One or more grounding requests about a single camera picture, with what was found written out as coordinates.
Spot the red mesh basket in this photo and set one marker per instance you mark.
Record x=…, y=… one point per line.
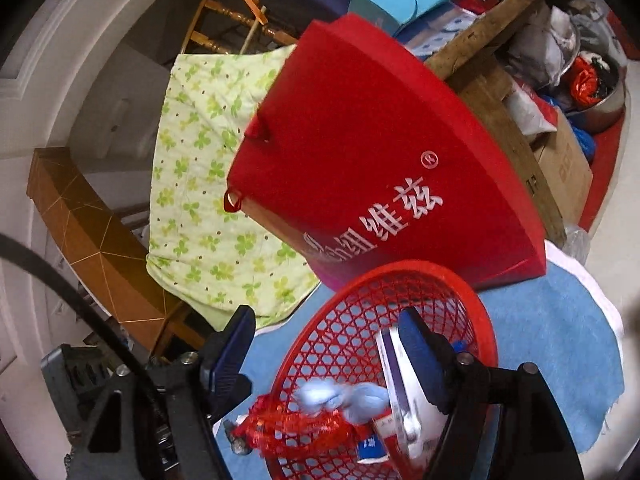
x=345, y=320

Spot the green floral quilt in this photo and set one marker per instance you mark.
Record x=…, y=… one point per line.
x=210, y=185

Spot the red paper bag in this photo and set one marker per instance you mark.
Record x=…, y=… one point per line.
x=380, y=150

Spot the black wrapper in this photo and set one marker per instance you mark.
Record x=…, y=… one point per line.
x=239, y=440

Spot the small red plastic bag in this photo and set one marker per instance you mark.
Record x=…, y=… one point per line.
x=285, y=425

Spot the blue white toothpaste box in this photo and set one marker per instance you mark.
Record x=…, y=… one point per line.
x=400, y=390

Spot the brown cardboard box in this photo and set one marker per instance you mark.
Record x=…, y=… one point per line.
x=565, y=170

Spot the metal bowl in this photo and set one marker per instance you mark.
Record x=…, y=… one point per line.
x=607, y=105

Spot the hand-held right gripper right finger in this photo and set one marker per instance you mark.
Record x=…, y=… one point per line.
x=425, y=360

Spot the orange red plastic bag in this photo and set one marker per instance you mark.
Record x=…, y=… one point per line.
x=585, y=82

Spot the wooden chair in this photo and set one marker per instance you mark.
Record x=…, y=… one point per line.
x=220, y=15

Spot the pale tissue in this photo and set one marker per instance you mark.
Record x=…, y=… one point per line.
x=345, y=400

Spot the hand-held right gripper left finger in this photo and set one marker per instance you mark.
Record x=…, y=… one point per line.
x=225, y=360

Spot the blue towel blanket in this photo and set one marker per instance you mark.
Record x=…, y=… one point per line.
x=550, y=350

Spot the white plastic bag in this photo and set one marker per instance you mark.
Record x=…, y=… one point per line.
x=542, y=45

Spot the red rug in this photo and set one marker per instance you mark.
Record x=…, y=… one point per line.
x=602, y=170

